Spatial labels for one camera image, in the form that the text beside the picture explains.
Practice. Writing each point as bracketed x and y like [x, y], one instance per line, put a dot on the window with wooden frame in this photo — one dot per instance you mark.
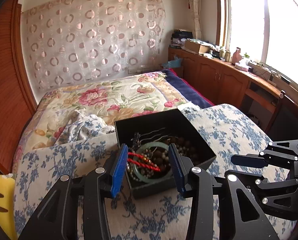
[266, 31]

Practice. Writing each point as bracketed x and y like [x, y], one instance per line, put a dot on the navy blue blanket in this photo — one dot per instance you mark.
[186, 90]

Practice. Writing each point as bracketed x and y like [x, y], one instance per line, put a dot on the wooden side cabinet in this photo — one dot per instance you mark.
[220, 82]

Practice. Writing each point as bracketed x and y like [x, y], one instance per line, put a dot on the blue floral white blanket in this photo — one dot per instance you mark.
[164, 215]

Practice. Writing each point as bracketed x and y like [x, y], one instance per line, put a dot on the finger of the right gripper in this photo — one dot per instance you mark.
[246, 178]
[249, 160]

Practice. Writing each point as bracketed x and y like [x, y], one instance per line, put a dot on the light blue paper bag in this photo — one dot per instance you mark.
[175, 63]

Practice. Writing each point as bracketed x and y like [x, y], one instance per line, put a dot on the silver flower hair fork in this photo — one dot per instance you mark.
[140, 139]

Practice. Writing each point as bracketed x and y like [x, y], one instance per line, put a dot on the white power strip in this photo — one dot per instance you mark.
[271, 75]

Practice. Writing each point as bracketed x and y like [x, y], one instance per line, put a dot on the green jade bangle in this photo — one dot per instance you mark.
[150, 163]

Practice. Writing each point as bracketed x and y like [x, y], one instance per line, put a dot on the cardboard box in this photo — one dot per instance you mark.
[196, 47]

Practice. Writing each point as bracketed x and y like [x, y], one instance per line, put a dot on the pile of dark clothes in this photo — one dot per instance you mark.
[179, 37]

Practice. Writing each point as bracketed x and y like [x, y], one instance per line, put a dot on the black jewelry box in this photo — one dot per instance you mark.
[179, 131]

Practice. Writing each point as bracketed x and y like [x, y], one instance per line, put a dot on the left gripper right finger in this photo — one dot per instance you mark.
[241, 217]

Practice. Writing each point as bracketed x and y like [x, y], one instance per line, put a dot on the beige window curtain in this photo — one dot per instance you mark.
[195, 8]

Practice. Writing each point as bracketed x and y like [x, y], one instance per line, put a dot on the yellow plush toy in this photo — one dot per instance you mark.
[7, 224]

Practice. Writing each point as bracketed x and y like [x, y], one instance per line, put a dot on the circle patterned sheer curtain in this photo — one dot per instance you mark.
[74, 41]

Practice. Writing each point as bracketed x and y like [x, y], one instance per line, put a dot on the pink floral quilt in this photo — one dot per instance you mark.
[110, 100]

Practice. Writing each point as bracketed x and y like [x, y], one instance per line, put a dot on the pink figurine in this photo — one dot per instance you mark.
[236, 57]

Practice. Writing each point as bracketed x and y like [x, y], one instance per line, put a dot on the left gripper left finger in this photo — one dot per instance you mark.
[56, 215]

